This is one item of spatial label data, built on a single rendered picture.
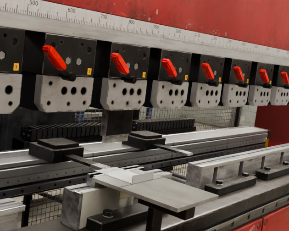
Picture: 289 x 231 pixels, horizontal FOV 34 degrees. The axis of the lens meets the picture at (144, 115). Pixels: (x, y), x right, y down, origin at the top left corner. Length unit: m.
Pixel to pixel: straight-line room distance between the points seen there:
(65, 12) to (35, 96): 0.19
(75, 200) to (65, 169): 0.30
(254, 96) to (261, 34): 0.23
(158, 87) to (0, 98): 0.50
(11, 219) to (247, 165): 1.11
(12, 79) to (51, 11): 0.17
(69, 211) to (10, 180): 0.22
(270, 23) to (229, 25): 0.31
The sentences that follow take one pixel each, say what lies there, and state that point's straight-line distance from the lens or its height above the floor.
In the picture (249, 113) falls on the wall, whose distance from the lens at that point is 9.37.
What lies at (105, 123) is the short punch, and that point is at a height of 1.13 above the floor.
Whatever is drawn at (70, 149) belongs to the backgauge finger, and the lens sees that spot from 1.39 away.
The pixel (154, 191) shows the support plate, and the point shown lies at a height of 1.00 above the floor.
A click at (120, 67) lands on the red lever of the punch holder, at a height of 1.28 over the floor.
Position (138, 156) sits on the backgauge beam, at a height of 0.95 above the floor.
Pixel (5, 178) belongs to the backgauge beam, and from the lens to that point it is 1.34.
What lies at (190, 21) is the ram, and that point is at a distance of 1.39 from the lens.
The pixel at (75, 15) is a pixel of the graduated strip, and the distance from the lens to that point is 1.05.
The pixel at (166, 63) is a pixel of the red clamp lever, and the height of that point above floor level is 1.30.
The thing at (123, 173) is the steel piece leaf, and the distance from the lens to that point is 1.26.
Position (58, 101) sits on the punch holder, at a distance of 1.03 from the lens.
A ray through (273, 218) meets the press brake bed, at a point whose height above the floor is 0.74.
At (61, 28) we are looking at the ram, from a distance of 1.03.
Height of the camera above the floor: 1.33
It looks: 8 degrees down
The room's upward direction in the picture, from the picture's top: 7 degrees clockwise
